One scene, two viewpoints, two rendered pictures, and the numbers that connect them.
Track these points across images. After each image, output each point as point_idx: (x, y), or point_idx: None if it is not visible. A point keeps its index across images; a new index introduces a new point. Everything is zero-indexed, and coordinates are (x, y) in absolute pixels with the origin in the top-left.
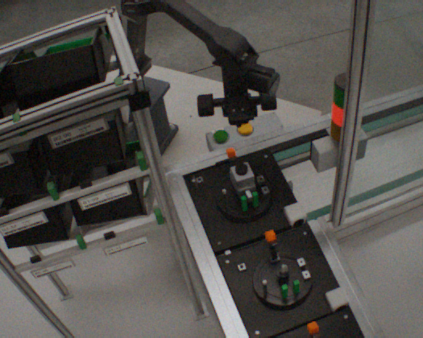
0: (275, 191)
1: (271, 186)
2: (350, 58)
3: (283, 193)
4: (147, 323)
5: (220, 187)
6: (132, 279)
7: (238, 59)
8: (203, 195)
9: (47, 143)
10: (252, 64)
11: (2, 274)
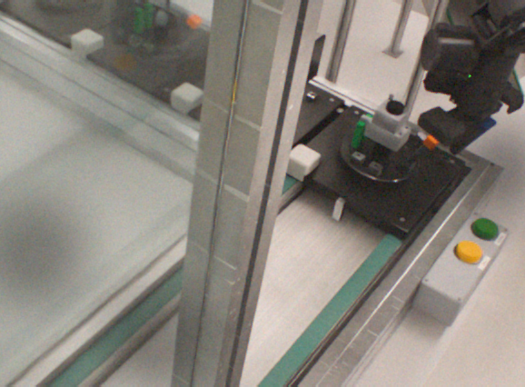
0: (349, 181)
1: (360, 185)
2: None
3: (338, 182)
4: (359, 87)
5: (412, 152)
6: (413, 114)
7: (490, 5)
8: None
9: None
10: (474, 30)
11: None
